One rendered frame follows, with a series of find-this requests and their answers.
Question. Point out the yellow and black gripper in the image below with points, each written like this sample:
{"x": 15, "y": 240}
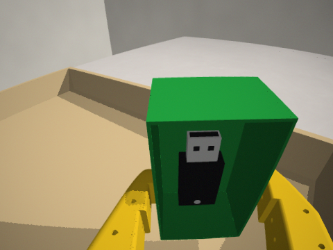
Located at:
{"x": 291, "y": 222}

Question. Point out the tan open tray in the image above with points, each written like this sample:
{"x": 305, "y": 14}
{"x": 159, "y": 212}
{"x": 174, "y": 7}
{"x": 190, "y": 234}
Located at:
{"x": 72, "y": 142}

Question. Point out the black usb stick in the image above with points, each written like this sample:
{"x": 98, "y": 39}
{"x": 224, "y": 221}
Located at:
{"x": 200, "y": 168}

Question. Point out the green box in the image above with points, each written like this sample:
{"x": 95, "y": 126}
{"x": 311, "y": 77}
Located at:
{"x": 251, "y": 150}

